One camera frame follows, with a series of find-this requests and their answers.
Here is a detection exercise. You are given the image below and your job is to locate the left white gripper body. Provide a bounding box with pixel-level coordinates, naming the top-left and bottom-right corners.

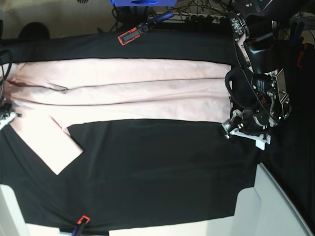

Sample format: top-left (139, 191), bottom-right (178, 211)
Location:
top-left (221, 109), bottom-right (271, 149)

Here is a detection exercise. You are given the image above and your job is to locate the orange blue clamp top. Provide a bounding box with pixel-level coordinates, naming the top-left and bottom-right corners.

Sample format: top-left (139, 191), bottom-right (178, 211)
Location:
top-left (117, 11), bottom-right (174, 46)

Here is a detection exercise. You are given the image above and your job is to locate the black power strip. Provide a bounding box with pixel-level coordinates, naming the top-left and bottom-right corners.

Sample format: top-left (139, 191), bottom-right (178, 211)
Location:
top-left (164, 14), bottom-right (222, 24)

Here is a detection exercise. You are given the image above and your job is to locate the blue plastic box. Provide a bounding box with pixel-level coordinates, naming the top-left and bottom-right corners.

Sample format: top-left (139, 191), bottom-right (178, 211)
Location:
top-left (110, 0), bottom-right (178, 7)

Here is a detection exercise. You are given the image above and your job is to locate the orange blue clamp right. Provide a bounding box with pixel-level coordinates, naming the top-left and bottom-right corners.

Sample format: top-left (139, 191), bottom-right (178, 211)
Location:
top-left (289, 22), bottom-right (305, 68)

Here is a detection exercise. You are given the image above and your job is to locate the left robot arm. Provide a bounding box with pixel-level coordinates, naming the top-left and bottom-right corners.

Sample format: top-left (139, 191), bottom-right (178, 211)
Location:
top-left (221, 0), bottom-right (315, 149)

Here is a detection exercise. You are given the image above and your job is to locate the orange blue clamp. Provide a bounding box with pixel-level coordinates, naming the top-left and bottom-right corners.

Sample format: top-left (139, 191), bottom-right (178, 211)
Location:
top-left (71, 215), bottom-right (90, 236)
top-left (117, 11), bottom-right (174, 46)
top-left (289, 22), bottom-right (305, 68)

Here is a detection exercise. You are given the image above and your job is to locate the orange blue clamp bottom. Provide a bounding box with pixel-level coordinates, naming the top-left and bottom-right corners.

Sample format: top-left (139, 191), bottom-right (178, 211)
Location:
top-left (71, 215), bottom-right (90, 236)

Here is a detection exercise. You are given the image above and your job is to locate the black table cloth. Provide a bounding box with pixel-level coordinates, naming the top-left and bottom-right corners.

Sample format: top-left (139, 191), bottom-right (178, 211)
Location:
top-left (0, 31), bottom-right (315, 232)

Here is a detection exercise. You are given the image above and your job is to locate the pink T-shirt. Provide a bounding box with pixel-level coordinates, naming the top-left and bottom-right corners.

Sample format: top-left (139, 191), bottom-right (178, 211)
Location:
top-left (4, 59), bottom-right (231, 174)

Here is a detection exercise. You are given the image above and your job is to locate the white table frame left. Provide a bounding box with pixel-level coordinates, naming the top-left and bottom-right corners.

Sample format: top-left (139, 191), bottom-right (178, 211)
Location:
top-left (0, 184), bottom-right (61, 236)

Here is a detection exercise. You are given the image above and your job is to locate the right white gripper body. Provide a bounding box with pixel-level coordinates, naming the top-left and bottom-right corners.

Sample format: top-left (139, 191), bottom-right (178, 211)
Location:
top-left (0, 103), bottom-right (21, 130)

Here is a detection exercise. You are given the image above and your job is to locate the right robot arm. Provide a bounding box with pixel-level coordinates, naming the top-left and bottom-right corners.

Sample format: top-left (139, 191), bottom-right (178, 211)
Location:
top-left (0, 50), bottom-right (21, 130)

